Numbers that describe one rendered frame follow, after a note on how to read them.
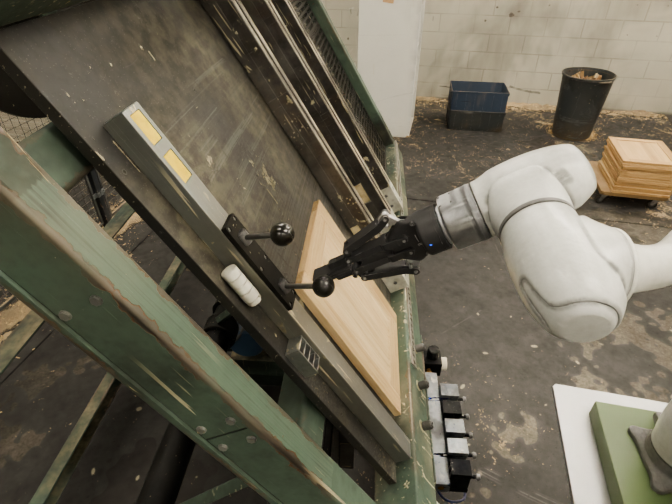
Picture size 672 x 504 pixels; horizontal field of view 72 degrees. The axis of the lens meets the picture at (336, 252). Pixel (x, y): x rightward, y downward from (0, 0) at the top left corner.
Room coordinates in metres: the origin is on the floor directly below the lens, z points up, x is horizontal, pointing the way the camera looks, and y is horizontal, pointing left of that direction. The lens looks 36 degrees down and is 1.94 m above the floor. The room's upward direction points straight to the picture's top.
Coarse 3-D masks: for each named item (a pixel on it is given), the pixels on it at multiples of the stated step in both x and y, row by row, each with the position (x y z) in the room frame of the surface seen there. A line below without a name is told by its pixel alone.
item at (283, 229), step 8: (280, 224) 0.59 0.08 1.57; (288, 224) 0.59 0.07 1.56; (240, 232) 0.64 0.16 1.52; (272, 232) 0.58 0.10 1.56; (280, 232) 0.58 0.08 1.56; (288, 232) 0.58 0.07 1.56; (248, 240) 0.64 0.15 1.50; (272, 240) 0.58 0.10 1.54; (280, 240) 0.57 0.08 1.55; (288, 240) 0.57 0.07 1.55
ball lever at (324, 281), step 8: (280, 280) 0.64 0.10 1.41; (320, 280) 0.58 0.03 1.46; (328, 280) 0.58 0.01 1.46; (288, 288) 0.63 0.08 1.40; (296, 288) 0.62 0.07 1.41; (304, 288) 0.61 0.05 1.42; (312, 288) 0.58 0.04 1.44; (320, 288) 0.57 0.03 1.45; (328, 288) 0.57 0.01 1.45; (320, 296) 0.57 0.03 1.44; (328, 296) 0.58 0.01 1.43
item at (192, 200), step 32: (128, 128) 0.63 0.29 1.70; (160, 160) 0.63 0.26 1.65; (192, 192) 0.64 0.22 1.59; (192, 224) 0.63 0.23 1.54; (224, 256) 0.62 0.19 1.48; (256, 288) 0.62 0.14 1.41; (288, 320) 0.62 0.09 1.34; (320, 352) 0.61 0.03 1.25; (352, 384) 0.62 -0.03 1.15; (384, 416) 0.63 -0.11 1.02; (384, 448) 0.60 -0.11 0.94
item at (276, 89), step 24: (216, 0) 1.25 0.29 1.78; (216, 24) 1.25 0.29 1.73; (240, 24) 1.24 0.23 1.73; (240, 48) 1.24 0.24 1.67; (264, 48) 1.26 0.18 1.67; (264, 72) 1.24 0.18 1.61; (264, 96) 1.24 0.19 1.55; (288, 96) 1.24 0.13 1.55; (288, 120) 1.24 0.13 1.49; (312, 120) 1.28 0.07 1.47; (312, 144) 1.23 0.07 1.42; (312, 168) 1.23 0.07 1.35; (336, 168) 1.23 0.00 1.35; (336, 192) 1.23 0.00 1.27; (360, 216) 1.22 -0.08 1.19
